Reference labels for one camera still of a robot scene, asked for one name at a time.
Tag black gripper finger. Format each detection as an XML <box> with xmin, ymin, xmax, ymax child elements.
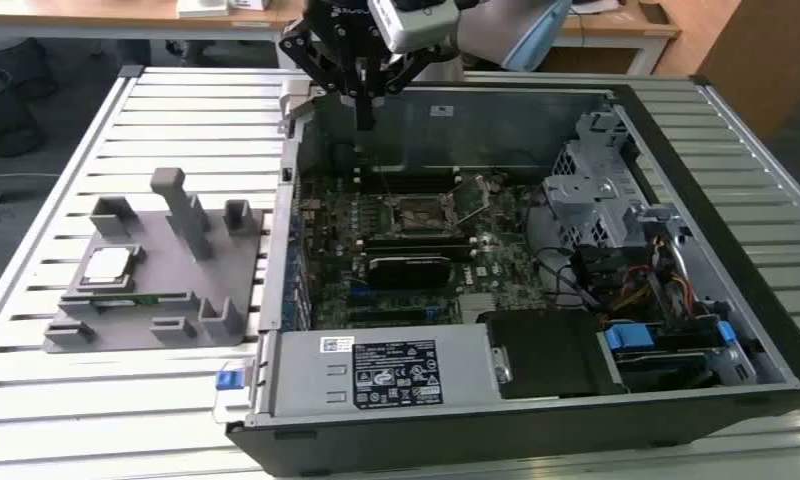
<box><xmin>365</xmin><ymin>47</ymin><xmax>442</xmax><ymax>131</ymax></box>
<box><xmin>278</xmin><ymin>19</ymin><xmax>369</xmax><ymax>131</ymax></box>

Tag silver-topped CPU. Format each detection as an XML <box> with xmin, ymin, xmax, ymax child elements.
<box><xmin>82</xmin><ymin>246</ymin><xmax>137</xmax><ymax>296</ymax></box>

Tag black plastic shroud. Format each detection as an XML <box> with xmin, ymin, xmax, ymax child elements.
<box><xmin>485</xmin><ymin>309</ymin><xmax>625</xmax><ymax>401</ymax></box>

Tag grey parts rack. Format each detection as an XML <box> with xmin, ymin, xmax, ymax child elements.
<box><xmin>42</xmin><ymin>167</ymin><xmax>268</xmax><ymax>354</ymax></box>

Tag silver power supply with label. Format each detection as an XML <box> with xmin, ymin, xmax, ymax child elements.
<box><xmin>245</xmin><ymin>327</ymin><xmax>501</xmax><ymax>416</ymax></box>

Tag green motherboard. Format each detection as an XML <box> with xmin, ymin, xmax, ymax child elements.
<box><xmin>290</xmin><ymin>167</ymin><xmax>545</xmax><ymax>332</ymax></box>

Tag silver drive cage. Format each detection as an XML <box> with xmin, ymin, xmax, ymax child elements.
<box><xmin>543</xmin><ymin>112</ymin><xmax>648</xmax><ymax>251</ymax></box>

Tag wooden cabinet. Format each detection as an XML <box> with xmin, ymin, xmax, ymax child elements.
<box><xmin>696</xmin><ymin>0</ymin><xmax>800</xmax><ymax>141</ymax></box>

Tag black and silver PC case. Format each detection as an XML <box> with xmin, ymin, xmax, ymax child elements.
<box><xmin>224</xmin><ymin>77</ymin><xmax>800</xmax><ymax>477</ymax></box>

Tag blue case latch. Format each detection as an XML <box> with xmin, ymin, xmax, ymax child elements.
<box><xmin>216</xmin><ymin>367</ymin><xmax>249</xmax><ymax>392</ymax></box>

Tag black expansion slot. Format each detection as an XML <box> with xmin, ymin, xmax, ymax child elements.
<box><xmin>349</xmin><ymin>308</ymin><xmax>441</xmax><ymax>322</ymax></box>

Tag metal socket cover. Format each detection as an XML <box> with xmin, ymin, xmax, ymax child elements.
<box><xmin>446</xmin><ymin>173</ymin><xmax>503</xmax><ymax>224</ymax></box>

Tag thin wire locking lever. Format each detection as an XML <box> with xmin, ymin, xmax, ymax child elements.
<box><xmin>456</xmin><ymin>197</ymin><xmax>504</xmax><ymax>225</ymax></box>

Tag CPU socket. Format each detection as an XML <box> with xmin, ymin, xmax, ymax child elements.
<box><xmin>380</xmin><ymin>193</ymin><xmax>460</xmax><ymax>237</ymax></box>

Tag blue disk carrier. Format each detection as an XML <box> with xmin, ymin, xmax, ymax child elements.
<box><xmin>603</xmin><ymin>323</ymin><xmax>655</xmax><ymax>354</ymax></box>

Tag grey case handle bracket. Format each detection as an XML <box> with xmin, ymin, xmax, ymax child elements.
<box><xmin>277</xmin><ymin>79</ymin><xmax>313</xmax><ymax>137</ymax></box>

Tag silver finned heatsink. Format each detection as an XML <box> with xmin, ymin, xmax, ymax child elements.
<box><xmin>457</xmin><ymin>293</ymin><xmax>499</xmax><ymax>322</ymax></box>

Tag yellow red wire bundle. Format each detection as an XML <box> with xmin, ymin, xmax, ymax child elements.
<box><xmin>616</xmin><ymin>234</ymin><xmax>699</xmax><ymax>321</ymax></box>

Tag green RAM stick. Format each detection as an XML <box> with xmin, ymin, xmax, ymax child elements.
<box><xmin>62</xmin><ymin>291</ymin><xmax>189</xmax><ymax>307</ymax></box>

